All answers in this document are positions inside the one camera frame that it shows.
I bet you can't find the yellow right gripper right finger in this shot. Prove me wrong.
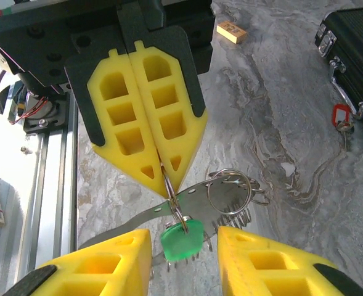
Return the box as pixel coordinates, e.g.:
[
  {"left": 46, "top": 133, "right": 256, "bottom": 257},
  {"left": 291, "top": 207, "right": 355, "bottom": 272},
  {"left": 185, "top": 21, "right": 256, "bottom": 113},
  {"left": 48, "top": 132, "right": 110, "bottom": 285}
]
[{"left": 217, "top": 225, "right": 363, "bottom": 296}]

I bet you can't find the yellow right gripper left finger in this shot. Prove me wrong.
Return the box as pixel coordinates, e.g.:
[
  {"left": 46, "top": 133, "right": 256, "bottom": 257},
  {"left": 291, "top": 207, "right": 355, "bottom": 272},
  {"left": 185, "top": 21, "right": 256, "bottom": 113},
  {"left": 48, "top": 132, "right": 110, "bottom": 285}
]
[{"left": 2, "top": 228, "right": 153, "bottom": 296}]

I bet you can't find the silver split keyring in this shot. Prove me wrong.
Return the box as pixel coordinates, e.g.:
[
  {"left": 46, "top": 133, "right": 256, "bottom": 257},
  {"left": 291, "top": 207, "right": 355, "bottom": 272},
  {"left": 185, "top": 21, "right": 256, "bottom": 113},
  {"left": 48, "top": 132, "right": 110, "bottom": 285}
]
[{"left": 161, "top": 163, "right": 190, "bottom": 234}]

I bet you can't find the green key tag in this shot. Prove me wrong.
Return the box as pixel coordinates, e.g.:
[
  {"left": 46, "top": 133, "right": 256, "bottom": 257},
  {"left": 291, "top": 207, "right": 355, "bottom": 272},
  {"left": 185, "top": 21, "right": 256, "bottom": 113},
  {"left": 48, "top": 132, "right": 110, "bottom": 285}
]
[{"left": 160, "top": 218, "right": 205, "bottom": 263}]

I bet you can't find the metal key holder with rings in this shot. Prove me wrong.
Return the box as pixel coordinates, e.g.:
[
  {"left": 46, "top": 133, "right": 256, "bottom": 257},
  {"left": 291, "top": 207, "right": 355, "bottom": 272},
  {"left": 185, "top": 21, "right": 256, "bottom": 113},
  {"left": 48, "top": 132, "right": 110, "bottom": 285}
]
[{"left": 78, "top": 168, "right": 271, "bottom": 274}]

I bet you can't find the small wooden block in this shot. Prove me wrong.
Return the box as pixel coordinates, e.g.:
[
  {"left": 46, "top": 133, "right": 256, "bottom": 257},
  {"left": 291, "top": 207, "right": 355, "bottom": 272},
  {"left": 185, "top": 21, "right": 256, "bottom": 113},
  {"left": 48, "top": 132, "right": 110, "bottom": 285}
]
[{"left": 216, "top": 20, "right": 248, "bottom": 44}]

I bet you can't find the key with red tag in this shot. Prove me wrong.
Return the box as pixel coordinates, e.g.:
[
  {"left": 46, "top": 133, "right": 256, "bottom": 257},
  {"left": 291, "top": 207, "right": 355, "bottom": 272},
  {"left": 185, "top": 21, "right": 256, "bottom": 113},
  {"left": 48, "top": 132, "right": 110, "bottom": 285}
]
[{"left": 331, "top": 103, "right": 355, "bottom": 152}]

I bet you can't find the black hard case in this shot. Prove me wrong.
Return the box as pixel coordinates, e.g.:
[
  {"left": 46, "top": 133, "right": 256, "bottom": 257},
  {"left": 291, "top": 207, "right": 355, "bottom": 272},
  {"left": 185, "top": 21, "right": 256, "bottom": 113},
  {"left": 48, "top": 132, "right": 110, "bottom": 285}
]
[{"left": 314, "top": 5, "right": 363, "bottom": 120}]

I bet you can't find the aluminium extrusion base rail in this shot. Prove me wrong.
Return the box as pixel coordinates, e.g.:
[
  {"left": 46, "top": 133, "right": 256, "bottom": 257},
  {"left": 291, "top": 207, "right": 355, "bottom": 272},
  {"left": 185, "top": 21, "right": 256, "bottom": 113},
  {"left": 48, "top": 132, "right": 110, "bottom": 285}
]
[{"left": 14, "top": 92, "right": 79, "bottom": 278}]

